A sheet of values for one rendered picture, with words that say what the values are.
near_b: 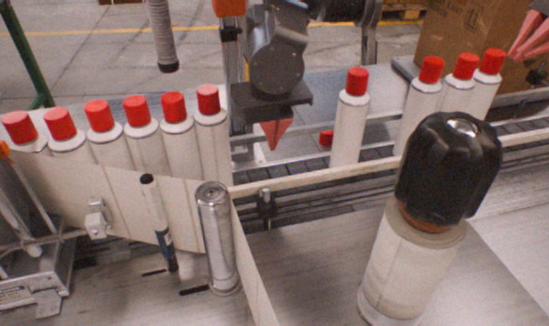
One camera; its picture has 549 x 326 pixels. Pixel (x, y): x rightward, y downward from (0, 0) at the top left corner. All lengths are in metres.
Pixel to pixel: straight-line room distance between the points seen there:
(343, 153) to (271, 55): 0.34
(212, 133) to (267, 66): 0.22
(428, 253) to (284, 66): 0.24
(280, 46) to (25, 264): 0.43
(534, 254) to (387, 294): 0.37
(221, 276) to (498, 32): 0.80
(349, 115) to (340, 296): 0.28
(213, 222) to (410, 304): 0.25
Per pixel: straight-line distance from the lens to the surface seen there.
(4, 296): 0.63
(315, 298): 0.56
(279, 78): 0.40
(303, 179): 0.67
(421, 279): 0.46
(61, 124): 0.58
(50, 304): 0.63
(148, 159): 0.60
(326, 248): 0.61
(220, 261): 0.50
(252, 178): 0.71
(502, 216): 0.84
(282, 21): 0.40
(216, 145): 0.60
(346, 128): 0.66
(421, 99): 0.71
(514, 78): 1.15
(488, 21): 1.01
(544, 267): 0.79
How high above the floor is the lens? 1.37
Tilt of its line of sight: 42 degrees down
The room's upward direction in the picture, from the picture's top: straight up
